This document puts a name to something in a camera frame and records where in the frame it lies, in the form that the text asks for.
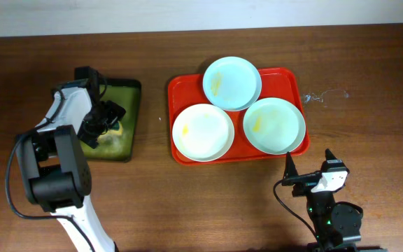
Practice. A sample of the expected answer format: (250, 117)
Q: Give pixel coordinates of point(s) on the black tray with soapy water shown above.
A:
(127, 94)

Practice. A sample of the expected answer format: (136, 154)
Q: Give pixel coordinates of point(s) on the yellow green sponge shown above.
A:
(116, 130)

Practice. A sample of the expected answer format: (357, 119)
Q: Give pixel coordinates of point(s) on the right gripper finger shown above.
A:
(329, 156)
(290, 168)

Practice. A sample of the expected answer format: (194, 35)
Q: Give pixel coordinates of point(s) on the pale green plate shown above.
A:
(274, 126)

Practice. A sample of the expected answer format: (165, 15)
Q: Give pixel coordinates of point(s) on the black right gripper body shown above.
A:
(301, 184)

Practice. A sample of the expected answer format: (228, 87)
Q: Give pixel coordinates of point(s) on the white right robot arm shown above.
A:
(336, 225)

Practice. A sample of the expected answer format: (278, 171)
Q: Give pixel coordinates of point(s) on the white plate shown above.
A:
(203, 132)

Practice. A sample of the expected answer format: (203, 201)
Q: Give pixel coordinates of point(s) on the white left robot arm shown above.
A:
(54, 169)

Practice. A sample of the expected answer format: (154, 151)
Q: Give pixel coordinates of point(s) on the red plastic tray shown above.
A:
(186, 90)

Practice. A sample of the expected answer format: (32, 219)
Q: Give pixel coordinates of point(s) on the light blue plate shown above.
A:
(232, 83)

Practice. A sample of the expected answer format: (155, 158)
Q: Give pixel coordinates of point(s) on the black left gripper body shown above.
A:
(107, 114)

